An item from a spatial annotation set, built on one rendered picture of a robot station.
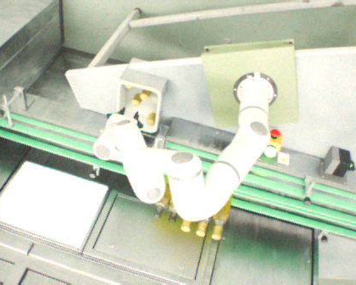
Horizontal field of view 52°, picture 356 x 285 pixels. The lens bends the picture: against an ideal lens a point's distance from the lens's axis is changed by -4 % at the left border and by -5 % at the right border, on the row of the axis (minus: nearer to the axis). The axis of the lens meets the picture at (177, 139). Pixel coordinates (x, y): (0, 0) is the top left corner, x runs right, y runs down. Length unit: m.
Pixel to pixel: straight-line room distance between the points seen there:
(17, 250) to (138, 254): 0.46
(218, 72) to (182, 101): 0.26
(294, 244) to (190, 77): 0.84
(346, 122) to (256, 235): 0.60
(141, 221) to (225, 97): 0.61
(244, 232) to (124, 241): 0.52
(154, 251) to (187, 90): 0.64
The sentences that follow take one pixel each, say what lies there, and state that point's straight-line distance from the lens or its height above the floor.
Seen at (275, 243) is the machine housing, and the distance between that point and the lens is 1.70.
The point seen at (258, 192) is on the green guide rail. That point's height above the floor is 0.95.
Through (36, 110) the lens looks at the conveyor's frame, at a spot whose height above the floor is 0.85.
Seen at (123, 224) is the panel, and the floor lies 1.14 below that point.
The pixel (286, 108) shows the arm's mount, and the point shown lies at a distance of 1.40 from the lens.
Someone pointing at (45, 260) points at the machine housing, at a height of 1.39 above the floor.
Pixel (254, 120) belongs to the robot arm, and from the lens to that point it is 1.14.
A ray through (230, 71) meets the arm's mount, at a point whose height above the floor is 0.82.
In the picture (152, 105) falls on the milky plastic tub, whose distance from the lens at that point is 1.56.
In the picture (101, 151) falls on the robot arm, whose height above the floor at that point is 1.16.
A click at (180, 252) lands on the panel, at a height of 1.19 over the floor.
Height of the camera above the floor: 1.93
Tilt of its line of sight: 45 degrees down
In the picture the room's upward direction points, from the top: 160 degrees counter-clockwise
